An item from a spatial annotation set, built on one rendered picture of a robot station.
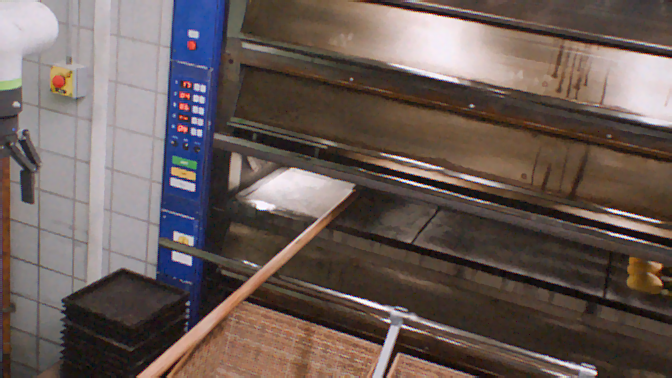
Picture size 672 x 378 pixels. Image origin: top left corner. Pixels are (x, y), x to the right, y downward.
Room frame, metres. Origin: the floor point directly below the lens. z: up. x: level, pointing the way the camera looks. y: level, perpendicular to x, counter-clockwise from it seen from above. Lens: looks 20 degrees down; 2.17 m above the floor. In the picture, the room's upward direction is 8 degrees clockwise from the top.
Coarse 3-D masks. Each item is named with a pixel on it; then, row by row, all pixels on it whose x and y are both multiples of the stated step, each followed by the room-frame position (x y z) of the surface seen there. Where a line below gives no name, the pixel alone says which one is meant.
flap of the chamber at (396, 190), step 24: (216, 144) 2.27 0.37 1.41; (312, 168) 2.17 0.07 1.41; (360, 168) 2.31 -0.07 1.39; (408, 192) 2.08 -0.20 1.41; (456, 192) 2.23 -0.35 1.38; (480, 216) 2.02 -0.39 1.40; (504, 216) 2.00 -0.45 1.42; (552, 216) 2.13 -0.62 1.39; (576, 240) 1.94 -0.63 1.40; (600, 240) 1.92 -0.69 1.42
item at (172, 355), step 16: (352, 192) 2.56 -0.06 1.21; (336, 208) 2.40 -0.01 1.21; (320, 224) 2.26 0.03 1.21; (304, 240) 2.14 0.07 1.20; (288, 256) 2.02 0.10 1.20; (272, 272) 1.92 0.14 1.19; (240, 288) 1.79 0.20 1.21; (256, 288) 1.83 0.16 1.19; (224, 304) 1.70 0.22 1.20; (208, 320) 1.62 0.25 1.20; (192, 336) 1.54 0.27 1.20; (176, 352) 1.48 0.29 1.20; (160, 368) 1.41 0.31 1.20
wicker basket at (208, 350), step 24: (240, 312) 2.34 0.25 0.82; (264, 312) 2.32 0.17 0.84; (216, 336) 2.28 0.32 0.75; (240, 336) 2.32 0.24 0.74; (264, 336) 2.30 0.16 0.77; (288, 336) 2.28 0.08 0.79; (312, 336) 2.26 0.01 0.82; (336, 336) 2.24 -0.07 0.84; (192, 360) 2.14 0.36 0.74; (216, 360) 2.30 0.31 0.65; (240, 360) 2.29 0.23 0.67; (288, 360) 2.25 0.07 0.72; (312, 360) 2.24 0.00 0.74; (336, 360) 2.22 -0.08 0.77
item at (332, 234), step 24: (264, 216) 2.37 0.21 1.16; (288, 216) 2.35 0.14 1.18; (312, 216) 2.38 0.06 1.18; (336, 240) 2.29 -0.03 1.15; (360, 240) 2.27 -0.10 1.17; (384, 240) 2.27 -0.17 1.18; (432, 264) 2.20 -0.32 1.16; (456, 264) 2.17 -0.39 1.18; (480, 264) 2.20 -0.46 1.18; (504, 288) 2.13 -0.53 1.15; (528, 288) 2.10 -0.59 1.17; (552, 288) 2.10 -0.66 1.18; (600, 312) 2.04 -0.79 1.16; (624, 312) 2.02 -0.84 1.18; (648, 312) 2.04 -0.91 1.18
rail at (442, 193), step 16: (240, 144) 2.25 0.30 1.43; (256, 144) 2.24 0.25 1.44; (304, 160) 2.19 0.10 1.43; (320, 160) 2.17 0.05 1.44; (368, 176) 2.12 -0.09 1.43; (384, 176) 2.11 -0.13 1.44; (432, 192) 2.06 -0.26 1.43; (448, 192) 2.05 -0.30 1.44; (496, 208) 2.01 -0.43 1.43; (512, 208) 2.00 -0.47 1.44; (560, 224) 1.96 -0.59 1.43; (576, 224) 1.95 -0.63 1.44; (624, 240) 1.91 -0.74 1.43; (640, 240) 1.90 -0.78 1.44
